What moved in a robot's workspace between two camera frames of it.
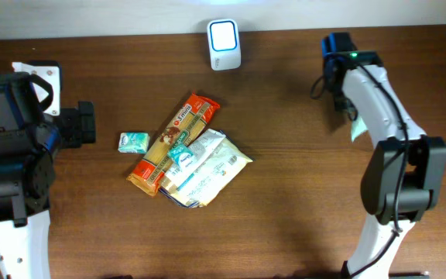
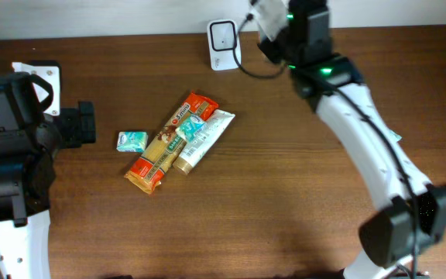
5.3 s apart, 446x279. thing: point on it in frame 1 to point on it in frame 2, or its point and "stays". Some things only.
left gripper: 82,123 stays
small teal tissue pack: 182,156 to 190,126
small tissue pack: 134,142 stays
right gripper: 340,106 to 265,49
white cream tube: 202,149 to 193,150
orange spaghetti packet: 183,127 stays
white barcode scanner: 224,41 stays
